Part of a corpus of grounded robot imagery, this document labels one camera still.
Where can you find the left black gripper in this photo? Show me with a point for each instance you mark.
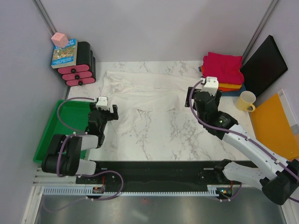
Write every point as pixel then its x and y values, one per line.
pixel 111 115

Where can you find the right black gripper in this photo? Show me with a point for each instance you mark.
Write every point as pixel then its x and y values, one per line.
pixel 217 97

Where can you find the white t shirt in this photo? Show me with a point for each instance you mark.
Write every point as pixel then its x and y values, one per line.
pixel 144 92

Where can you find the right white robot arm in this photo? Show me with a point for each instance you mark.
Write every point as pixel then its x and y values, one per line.
pixel 275 176

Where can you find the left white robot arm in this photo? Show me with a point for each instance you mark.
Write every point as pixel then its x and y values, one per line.
pixel 63 157

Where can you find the orange folded t shirt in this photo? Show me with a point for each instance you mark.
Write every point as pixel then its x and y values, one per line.
pixel 230 89

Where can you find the yellow folded t shirt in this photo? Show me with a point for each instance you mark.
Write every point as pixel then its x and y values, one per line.
pixel 230 85

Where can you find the green plastic tray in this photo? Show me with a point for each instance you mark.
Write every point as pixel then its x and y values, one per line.
pixel 73 113

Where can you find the blue folded t shirt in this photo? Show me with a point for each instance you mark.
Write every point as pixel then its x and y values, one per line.
pixel 231 93

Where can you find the yellow mug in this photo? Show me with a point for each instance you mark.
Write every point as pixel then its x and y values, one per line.
pixel 246 101

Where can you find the blue paperback book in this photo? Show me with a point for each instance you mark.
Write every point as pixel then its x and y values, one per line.
pixel 64 57

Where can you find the black tablet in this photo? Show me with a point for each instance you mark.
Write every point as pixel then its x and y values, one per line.
pixel 264 67

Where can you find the orange folder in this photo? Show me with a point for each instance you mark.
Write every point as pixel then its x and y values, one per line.
pixel 273 129

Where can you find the pink cube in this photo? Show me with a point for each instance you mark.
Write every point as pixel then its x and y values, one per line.
pixel 60 40

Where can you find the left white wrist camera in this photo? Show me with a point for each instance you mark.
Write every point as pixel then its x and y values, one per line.
pixel 102 103

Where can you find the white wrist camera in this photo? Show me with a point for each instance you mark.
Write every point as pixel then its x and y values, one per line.
pixel 210 85
pixel 102 103

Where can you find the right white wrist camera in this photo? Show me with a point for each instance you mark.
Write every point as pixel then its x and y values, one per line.
pixel 210 85

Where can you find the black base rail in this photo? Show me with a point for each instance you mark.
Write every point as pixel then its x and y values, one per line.
pixel 156 176

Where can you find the white cable duct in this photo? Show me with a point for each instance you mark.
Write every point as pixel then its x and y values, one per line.
pixel 85 190

